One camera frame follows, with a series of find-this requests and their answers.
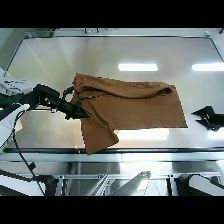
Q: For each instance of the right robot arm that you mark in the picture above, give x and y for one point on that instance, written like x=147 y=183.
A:
x=203 y=185

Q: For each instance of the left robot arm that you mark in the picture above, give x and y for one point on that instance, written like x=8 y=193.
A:
x=10 y=123

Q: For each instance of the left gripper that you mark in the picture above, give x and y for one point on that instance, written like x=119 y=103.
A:
x=68 y=108

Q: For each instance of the brown T-shirt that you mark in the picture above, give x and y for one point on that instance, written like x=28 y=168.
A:
x=133 y=106

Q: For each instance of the grey garment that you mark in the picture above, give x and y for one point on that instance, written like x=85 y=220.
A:
x=15 y=86

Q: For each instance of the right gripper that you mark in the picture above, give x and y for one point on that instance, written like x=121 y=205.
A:
x=217 y=121

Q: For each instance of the silver frame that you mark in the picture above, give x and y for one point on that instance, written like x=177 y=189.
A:
x=133 y=156

